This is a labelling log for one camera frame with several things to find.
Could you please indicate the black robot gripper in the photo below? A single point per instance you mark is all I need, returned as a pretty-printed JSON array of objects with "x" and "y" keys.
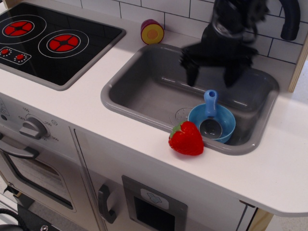
[{"x": 216, "y": 49}]

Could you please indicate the blue handled grey spoon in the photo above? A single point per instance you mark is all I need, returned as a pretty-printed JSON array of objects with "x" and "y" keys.
[{"x": 210, "y": 127}]

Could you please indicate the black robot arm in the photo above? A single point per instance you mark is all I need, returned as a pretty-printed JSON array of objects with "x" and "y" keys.
[{"x": 226, "y": 40}]

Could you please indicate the light blue plastic bowl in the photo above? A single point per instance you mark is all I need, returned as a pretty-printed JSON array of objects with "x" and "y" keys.
[{"x": 223, "y": 116}]

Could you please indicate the grey toy sink basin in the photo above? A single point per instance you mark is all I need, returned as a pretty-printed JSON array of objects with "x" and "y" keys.
[{"x": 151, "y": 88}]

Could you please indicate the red toy strawberry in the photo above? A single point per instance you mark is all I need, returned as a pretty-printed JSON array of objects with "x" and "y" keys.
[{"x": 186, "y": 139}]

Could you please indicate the yellow pink toy cylinder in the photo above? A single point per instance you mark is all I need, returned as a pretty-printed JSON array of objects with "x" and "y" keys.
[{"x": 151, "y": 32}]

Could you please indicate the black toy faucet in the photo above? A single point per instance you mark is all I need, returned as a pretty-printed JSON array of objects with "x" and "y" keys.
[{"x": 291, "y": 21}]

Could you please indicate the grey dishwasher panel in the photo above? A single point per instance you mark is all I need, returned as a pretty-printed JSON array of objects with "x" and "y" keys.
[{"x": 153, "y": 209}]

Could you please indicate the black toy stovetop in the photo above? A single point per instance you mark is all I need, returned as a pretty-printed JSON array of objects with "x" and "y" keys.
[{"x": 50, "y": 47}]

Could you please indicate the grey oven knob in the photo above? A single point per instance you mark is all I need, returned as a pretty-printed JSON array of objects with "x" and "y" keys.
[{"x": 32, "y": 128}]

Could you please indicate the toy oven door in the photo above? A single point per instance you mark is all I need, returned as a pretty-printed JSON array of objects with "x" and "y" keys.
[{"x": 36, "y": 179}]

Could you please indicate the grey cabinet door handle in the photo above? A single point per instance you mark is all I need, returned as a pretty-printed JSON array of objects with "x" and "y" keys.
[{"x": 107, "y": 214}]

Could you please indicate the grey oven door handle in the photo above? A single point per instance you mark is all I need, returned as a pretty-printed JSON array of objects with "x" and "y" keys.
[{"x": 26, "y": 153}]

